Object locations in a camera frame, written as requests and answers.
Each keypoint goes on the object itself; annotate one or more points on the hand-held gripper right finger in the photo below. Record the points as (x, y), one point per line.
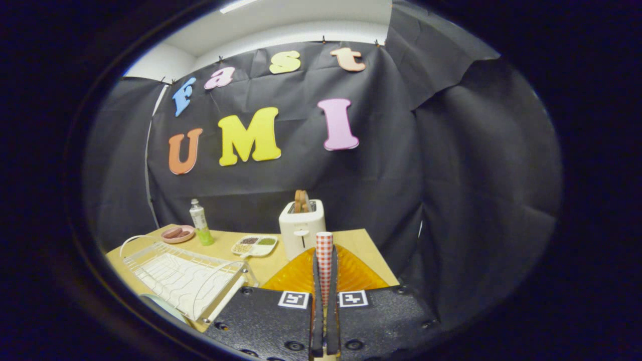
(333, 326)

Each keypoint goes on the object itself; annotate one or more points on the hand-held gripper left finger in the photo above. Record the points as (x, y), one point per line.
(317, 321)

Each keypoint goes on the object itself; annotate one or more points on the pale green plate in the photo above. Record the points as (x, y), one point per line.
(160, 303)

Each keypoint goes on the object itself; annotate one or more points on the small pink plate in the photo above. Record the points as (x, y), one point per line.
(168, 239)

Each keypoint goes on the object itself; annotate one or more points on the white toaster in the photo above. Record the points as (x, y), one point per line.
(301, 225)

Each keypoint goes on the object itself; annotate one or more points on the white divided grain tray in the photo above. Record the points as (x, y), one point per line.
(254, 245)

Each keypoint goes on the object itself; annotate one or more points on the bread slice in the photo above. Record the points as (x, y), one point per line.
(307, 202)
(298, 201)

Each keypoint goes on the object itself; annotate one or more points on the black backdrop cloth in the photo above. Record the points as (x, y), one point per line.
(391, 190)

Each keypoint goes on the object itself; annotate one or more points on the clear bottle green liquid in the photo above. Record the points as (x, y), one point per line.
(200, 223)

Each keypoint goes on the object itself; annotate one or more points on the brown sausage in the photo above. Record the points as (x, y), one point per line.
(184, 234)
(172, 232)

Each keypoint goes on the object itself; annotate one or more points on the ceiling light panel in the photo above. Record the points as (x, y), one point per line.
(238, 5)

